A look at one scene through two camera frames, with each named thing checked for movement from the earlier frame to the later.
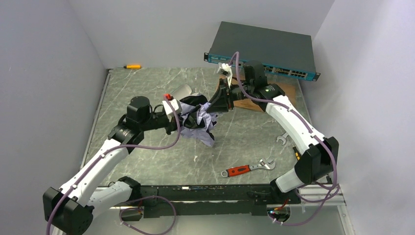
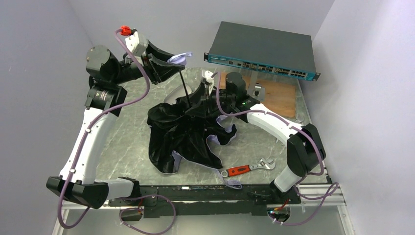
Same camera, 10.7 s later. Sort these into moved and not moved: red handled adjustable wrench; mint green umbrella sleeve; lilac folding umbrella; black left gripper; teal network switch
Moved: lilac folding umbrella; black left gripper
Not moved: teal network switch; mint green umbrella sleeve; red handled adjustable wrench
